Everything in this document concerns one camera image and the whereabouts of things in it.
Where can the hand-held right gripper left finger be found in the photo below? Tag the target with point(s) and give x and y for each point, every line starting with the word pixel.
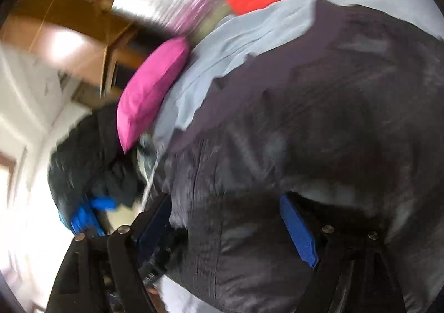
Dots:
pixel 156 219

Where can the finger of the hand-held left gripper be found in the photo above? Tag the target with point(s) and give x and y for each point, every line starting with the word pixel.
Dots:
pixel 85 221
pixel 104 202

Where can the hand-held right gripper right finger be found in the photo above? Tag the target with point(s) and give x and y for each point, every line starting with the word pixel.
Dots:
pixel 298 229

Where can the dark padded jacket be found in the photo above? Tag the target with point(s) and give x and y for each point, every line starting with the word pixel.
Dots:
pixel 312 126

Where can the pile of dark clothes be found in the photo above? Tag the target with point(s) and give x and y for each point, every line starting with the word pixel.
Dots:
pixel 90 160

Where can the clear plastic bag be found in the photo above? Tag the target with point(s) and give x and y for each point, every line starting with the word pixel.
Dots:
pixel 147 157

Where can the pink pillow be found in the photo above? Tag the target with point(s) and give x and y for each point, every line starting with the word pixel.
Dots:
pixel 149 91

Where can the grey bed sheet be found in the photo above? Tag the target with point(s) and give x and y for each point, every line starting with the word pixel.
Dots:
pixel 242 39

